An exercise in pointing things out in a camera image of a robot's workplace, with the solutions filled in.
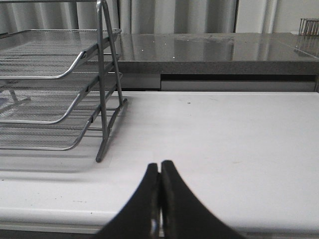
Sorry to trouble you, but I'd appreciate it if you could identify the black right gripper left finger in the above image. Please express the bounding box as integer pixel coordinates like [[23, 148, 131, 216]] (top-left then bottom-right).
[[93, 163, 160, 239]]

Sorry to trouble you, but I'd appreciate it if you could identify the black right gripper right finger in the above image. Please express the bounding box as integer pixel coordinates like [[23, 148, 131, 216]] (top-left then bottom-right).
[[161, 160, 244, 239]]

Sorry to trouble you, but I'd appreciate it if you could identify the silver mesh tray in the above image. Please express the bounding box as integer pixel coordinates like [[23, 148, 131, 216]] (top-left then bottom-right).
[[0, 61, 123, 125], [0, 28, 122, 80], [0, 107, 120, 152]]

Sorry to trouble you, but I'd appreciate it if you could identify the silver mesh bottom tray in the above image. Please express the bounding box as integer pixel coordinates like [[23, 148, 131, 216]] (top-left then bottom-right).
[[0, 107, 120, 152]]

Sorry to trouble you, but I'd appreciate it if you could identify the grey stone back counter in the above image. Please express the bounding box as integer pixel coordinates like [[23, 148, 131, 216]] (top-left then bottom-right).
[[117, 33, 319, 75]]

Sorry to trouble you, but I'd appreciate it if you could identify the silver mesh top tray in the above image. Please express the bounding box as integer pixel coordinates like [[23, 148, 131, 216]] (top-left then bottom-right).
[[0, 28, 122, 80]]

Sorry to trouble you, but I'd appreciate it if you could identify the grey metal rack frame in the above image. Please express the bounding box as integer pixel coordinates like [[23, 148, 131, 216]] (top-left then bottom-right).
[[0, 0, 128, 163]]

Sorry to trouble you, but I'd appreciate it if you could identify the wire holder on counter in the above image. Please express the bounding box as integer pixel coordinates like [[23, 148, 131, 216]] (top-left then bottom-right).
[[298, 18, 319, 36]]

